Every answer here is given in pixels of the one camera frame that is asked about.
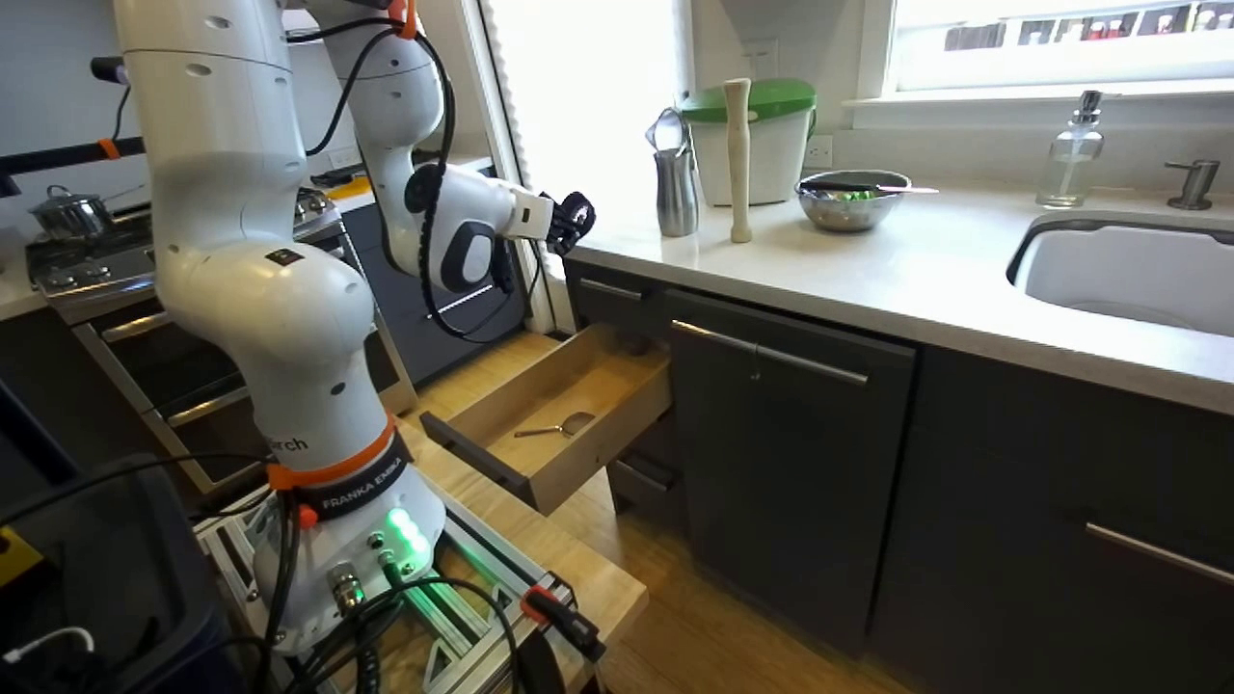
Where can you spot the stainless oven range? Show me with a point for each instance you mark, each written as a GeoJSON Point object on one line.
{"type": "Point", "coordinates": [128, 372]}

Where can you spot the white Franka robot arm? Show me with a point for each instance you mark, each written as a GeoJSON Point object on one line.
{"type": "Point", "coordinates": [255, 296]}

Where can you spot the dark wide cabinet front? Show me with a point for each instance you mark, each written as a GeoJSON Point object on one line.
{"type": "Point", "coordinates": [1055, 541]}

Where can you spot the dark dishwasher front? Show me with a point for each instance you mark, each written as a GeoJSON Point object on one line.
{"type": "Point", "coordinates": [784, 464]}

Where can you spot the steel thermos bottle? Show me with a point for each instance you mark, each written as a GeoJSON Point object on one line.
{"type": "Point", "coordinates": [678, 196]}

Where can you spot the metal strainer spoon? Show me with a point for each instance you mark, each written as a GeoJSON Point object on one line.
{"type": "Point", "coordinates": [578, 423]}

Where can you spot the white bin green lid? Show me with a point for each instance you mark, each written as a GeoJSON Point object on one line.
{"type": "Point", "coordinates": [778, 139]}

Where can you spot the wooden drawer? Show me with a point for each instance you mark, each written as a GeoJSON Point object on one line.
{"type": "Point", "coordinates": [564, 450]}

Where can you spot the metal bowl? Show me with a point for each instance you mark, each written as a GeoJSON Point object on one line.
{"type": "Point", "coordinates": [852, 214]}

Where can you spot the black round object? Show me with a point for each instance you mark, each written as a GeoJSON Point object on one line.
{"type": "Point", "coordinates": [587, 214]}

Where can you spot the clear soap dispenser bottle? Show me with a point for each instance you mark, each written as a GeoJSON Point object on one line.
{"type": "Point", "coordinates": [1069, 160]}

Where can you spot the wooden robot platform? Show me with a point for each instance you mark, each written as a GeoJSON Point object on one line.
{"type": "Point", "coordinates": [579, 563]}

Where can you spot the metal countertop sink fixture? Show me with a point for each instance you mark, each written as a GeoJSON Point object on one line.
{"type": "Point", "coordinates": [1199, 187]}

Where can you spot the undermount kitchen sink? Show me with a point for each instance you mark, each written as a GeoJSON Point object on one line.
{"type": "Point", "coordinates": [1132, 274]}

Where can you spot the black plastic crate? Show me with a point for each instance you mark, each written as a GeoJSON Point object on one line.
{"type": "Point", "coordinates": [101, 579]}

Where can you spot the dark narrow drawer front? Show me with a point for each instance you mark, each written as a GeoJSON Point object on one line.
{"type": "Point", "coordinates": [611, 304]}

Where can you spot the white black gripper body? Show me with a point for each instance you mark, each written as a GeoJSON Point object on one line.
{"type": "Point", "coordinates": [539, 219]}

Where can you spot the black stand bar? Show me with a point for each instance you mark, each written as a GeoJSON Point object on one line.
{"type": "Point", "coordinates": [64, 155]}

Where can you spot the wooden pestle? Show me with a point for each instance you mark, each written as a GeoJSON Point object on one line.
{"type": "Point", "coordinates": [740, 169]}

